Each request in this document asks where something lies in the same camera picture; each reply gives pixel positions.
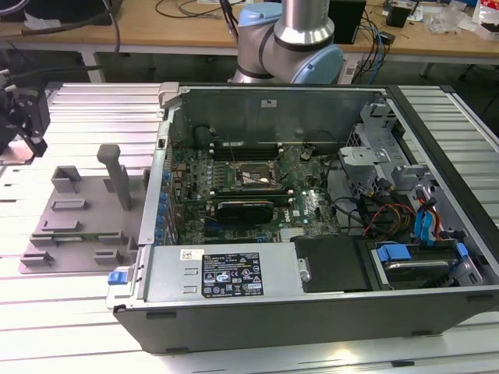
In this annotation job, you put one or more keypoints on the small black adapter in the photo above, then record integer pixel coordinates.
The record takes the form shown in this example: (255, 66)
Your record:
(388, 37)

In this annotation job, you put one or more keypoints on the green motherboard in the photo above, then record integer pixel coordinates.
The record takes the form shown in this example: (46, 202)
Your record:
(312, 202)

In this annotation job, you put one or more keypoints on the silver chipset heatsink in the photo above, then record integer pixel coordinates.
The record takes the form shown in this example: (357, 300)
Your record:
(292, 233)

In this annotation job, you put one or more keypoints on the grey power supply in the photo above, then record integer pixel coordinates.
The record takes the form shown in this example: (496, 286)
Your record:
(167, 272)

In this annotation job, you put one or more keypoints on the black cube box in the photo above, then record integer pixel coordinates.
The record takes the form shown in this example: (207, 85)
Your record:
(397, 17)

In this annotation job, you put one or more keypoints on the black power supply label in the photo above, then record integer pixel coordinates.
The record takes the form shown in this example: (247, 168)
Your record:
(232, 274)

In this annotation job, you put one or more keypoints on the open black PC case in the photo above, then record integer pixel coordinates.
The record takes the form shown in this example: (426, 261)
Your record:
(273, 327)

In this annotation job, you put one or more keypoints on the white printed label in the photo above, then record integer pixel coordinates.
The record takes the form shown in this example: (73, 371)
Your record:
(349, 72)

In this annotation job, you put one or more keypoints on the RAM slots with black sticks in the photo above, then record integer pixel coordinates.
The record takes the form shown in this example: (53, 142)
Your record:
(249, 152)
(249, 193)

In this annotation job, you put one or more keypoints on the black plastic shroud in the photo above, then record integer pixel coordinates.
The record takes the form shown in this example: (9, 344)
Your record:
(331, 265)

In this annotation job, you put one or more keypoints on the silver metal drive cage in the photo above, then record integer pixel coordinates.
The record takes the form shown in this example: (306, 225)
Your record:
(362, 157)

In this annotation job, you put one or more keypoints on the blue case latch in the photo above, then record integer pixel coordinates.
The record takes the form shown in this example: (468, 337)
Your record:
(117, 277)

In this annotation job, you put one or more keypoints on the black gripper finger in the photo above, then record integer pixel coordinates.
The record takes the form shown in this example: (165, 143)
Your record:
(35, 117)

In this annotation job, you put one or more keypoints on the clear plastic bags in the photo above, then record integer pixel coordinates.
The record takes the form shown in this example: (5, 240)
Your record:
(448, 17)

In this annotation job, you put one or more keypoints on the small white barcode sticker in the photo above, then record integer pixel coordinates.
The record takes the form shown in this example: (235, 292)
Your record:
(191, 255)

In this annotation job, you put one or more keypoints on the black graphics card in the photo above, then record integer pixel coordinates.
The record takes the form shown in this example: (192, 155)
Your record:
(243, 212)

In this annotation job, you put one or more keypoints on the CPU socket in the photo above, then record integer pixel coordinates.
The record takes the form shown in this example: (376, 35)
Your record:
(253, 171)

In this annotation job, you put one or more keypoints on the wooden desk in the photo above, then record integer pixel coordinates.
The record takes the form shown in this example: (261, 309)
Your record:
(156, 31)

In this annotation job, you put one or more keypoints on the grey case latch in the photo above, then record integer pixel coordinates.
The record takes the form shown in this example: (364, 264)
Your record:
(169, 93)

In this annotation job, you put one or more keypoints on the grey parts rack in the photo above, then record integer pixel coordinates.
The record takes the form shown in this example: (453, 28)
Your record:
(97, 210)

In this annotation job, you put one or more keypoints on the small white case sticker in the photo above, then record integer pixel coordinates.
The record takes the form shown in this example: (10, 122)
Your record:
(269, 102)

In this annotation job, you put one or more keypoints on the hard disk in blue carrier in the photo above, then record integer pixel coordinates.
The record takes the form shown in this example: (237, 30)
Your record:
(413, 269)

